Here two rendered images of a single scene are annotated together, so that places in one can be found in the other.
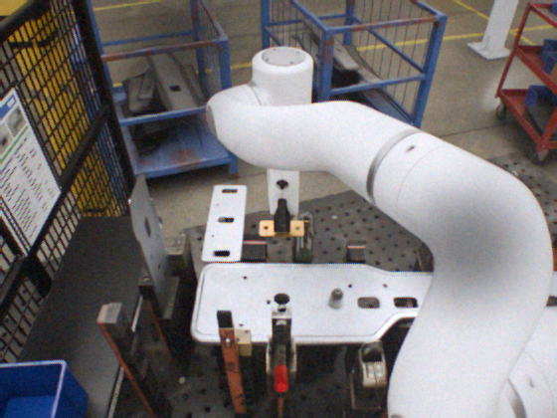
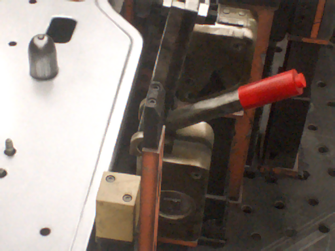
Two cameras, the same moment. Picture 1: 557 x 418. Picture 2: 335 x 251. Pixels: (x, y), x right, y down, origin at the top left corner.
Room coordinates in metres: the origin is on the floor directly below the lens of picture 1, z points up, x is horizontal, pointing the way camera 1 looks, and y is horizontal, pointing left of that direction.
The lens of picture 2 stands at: (0.37, 0.48, 1.55)
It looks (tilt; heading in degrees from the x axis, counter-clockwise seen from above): 44 degrees down; 275
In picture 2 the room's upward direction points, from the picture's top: 4 degrees clockwise
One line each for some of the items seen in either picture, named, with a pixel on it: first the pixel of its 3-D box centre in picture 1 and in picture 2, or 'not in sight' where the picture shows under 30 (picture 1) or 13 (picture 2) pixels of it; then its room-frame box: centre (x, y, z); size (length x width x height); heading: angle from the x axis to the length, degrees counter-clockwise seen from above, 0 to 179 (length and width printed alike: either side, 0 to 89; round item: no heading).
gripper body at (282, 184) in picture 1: (281, 173); not in sight; (0.56, -0.01, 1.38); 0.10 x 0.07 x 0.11; 0
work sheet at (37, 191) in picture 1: (15, 173); not in sight; (0.67, 0.54, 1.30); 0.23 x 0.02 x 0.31; 179
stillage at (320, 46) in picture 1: (337, 57); not in sight; (3.01, -0.43, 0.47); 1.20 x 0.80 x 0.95; 19
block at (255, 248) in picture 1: (256, 278); not in sight; (0.75, 0.07, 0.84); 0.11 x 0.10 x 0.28; 179
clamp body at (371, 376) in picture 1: (359, 404); (209, 135); (0.37, -0.18, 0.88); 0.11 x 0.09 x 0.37; 179
